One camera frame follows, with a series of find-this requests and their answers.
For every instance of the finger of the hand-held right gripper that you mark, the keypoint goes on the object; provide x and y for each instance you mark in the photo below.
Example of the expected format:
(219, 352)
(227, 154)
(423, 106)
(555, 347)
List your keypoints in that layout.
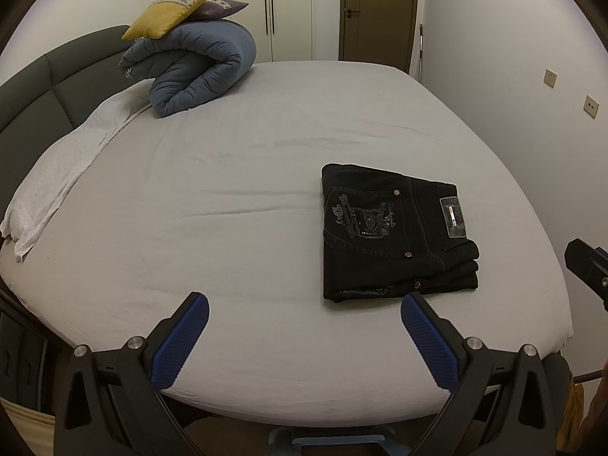
(586, 263)

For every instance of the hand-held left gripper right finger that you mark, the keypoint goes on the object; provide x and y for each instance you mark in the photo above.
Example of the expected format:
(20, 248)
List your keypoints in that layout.
(427, 337)

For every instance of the dark bedside drawer unit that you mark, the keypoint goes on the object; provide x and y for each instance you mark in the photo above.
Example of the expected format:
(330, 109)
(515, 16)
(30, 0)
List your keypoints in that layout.
(21, 356)

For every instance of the yellow cloth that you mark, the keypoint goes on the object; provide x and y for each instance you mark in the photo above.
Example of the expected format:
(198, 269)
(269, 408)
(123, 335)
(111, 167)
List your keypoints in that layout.
(572, 413)

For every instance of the thin metal pole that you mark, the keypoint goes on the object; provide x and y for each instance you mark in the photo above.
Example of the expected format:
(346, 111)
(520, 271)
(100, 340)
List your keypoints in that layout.
(421, 52)

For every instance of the blue rolled duvet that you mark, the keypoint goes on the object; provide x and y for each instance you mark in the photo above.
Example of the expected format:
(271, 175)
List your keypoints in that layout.
(199, 66)

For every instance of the cream fabric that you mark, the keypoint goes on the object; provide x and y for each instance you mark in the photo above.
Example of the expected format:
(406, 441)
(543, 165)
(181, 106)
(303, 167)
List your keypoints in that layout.
(23, 430)

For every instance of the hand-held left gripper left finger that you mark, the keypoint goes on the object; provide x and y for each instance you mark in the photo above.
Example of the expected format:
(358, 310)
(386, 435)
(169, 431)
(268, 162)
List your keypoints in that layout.
(183, 337)

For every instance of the white textured towel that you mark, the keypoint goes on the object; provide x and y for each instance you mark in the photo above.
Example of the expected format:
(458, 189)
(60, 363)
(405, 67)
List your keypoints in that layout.
(61, 161)

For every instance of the purple pillow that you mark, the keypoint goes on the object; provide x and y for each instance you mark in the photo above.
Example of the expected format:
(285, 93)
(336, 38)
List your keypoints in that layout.
(223, 8)

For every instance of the black denim pants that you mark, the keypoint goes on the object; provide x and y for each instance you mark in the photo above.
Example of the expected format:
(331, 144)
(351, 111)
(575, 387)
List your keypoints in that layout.
(380, 247)

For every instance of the bed with white sheet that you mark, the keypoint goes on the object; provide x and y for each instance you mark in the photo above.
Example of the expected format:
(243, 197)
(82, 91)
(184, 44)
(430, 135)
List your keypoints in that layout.
(237, 247)

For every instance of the brown wooden door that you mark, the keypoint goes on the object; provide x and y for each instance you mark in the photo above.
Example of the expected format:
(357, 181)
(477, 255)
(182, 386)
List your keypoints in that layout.
(380, 23)

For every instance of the yellow pillow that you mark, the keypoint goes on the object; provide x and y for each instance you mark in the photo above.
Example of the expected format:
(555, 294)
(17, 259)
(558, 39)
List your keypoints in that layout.
(175, 9)

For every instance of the beige wall socket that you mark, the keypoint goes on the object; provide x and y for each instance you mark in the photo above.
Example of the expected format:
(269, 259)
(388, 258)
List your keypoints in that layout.
(550, 78)
(592, 106)

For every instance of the dark grey padded headboard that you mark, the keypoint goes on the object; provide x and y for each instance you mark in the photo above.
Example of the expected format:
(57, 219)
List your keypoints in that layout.
(47, 80)

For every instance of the white wardrobe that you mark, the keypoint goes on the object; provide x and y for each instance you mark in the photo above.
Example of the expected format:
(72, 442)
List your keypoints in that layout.
(289, 9)

